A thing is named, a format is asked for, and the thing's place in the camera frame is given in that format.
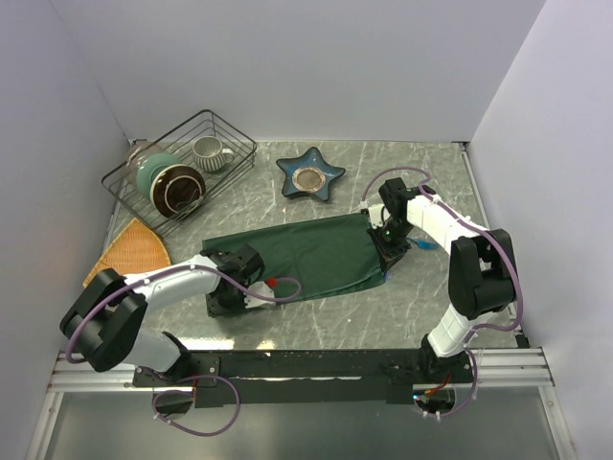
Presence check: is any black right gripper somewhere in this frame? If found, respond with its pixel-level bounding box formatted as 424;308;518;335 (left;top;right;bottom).
367;219;415;272

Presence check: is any dark green cloth napkin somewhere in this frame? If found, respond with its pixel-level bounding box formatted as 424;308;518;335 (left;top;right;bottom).
202;213;385;302

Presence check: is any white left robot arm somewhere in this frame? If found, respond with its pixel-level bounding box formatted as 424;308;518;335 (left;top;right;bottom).
59;245;275;385

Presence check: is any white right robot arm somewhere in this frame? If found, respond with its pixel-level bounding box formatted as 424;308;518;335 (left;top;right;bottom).
368;178;522;382

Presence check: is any blue metal fork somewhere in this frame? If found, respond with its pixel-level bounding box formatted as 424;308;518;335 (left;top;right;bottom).
407;238;439;250

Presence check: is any dark brown ceramic bowl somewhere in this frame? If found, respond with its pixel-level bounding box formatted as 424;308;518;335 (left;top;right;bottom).
149;164;206;218

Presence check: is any blue star-shaped ceramic dish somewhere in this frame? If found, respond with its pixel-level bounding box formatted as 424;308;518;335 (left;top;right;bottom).
276;147;346;202

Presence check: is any orange woven fan-shaped mat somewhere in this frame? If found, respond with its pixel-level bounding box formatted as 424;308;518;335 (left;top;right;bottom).
82;218;171;288

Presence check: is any striped grey ceramic mug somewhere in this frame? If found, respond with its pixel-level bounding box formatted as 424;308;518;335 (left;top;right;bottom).
192;136;236;173

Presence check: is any green ceramic bowl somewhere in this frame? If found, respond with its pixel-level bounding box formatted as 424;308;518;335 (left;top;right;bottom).
136;152;180;198

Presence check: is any clear glass jar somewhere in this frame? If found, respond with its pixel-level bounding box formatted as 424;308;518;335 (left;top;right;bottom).
123;140;157;188

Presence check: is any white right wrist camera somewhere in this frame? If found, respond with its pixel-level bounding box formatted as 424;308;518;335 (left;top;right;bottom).
360;204;389;228

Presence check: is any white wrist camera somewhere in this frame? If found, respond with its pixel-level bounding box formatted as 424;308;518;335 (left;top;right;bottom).
360;204;389;228
244;281;276;310

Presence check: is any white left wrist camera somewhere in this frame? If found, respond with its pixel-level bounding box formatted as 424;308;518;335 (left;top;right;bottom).
244;281;276;310

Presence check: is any black wire dish rack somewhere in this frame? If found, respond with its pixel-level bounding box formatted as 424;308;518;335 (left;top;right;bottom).
102;109;257;239

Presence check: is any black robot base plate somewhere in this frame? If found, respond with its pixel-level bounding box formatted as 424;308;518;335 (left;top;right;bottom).
132;349;473;408

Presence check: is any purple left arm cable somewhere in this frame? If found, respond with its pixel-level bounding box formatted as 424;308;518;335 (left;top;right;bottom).
64;267;303;437

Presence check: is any aluminium frame rail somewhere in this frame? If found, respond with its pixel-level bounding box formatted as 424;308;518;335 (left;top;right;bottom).
474;348;554;387

